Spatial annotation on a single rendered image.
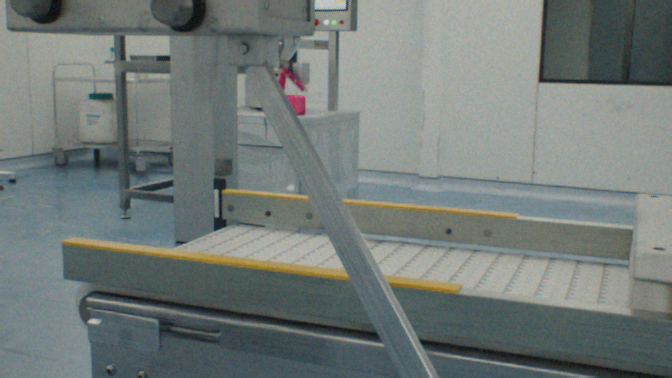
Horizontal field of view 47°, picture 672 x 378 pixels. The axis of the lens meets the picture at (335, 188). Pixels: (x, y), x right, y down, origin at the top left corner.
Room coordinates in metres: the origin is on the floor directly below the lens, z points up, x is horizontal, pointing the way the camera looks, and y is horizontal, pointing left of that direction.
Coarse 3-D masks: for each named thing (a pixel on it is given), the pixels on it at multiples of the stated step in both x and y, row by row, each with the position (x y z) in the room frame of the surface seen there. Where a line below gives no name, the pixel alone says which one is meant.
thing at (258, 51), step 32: (256, 64) 0.57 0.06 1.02; (256, 96) 0.58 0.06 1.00; (288, 128) 0.54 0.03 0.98; (320, 160) 0.51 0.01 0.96; (320, 192) 0.50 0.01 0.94; (352, 224) 0.47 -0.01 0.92; (352, 256) 0.47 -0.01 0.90; (384, 288) 0.44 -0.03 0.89; (384, 320) 0.44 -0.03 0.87; (416, 352) 0.41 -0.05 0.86
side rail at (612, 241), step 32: (288, 224) 0.85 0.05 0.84; (320, 224) 0.84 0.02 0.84; (384, 224) 0.81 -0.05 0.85; (416, 224) 0.80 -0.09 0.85; (448, 224) 0.79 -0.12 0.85; (480, 224) 0.77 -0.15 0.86; (512, 224) 0.76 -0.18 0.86; (544, 224) 0.75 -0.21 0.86; (576, 224) 0.74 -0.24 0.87; (608, 224) 0.74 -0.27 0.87; (608, 256) 0.73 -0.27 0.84
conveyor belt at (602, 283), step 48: (192, 240) 0.80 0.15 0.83; (240, 240) 0.80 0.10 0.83; (288, 240) 0.80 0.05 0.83; (384, 240) 0.81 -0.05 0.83; (96, 288) 0.64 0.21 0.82; (480, 288) 0.64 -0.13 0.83; (528, 288) 0.64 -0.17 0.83; (576, 288) 0.64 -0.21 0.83; (624, 288) 0.64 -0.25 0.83; (432, 336) 0.53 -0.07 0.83
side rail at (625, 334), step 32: (64, 256) 0.63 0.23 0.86; (96, 256) 0.62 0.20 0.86; (128, 256) 0.61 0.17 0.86; (128, 288) 0.61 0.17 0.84; (160, 288) 0.60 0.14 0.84; (192, 288) 0.59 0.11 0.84; (224, 288) 0.57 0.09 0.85; (256, 288) 0.56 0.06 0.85; (288, 288) 0.56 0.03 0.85; (320, 288) 0.55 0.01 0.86; (352, 288) 0.54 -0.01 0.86; (352, 320) 0.54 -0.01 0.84; (416, 320) 0.52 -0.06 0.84; (448, 320) 0.51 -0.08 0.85; (480, 320) 0.50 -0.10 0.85; (512, 320) 0.49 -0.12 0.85; (544, 320) 0.49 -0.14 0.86; (576, 320) 0.48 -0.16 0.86; (608, 320) 0.47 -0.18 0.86; (640, 320) 0.47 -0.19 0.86; (576, 352) 0.48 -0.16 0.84; (608, 352) 0.47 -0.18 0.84; (640, 352) 0.47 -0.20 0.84
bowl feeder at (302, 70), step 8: (280, 40) 3.64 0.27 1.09; (296, 40) 3.72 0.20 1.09; (280, 48) 3.66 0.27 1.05; (296, 48) 3.76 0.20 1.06; (296, 64) 3.62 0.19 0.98; (304, 64) 3.60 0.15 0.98; (280, 72) 3.62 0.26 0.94; (296, 72) 3.62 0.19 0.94; (304, 72) 3.60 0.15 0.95; (280, 80) 3.62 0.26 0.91; (304, 80) 3.60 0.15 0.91; (248, 88) 3.73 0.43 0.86; (304, 88) 3.58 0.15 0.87; (248, 96) 3.73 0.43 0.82; (248, 104) 3.73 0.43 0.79; (256, 104) 3.71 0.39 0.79
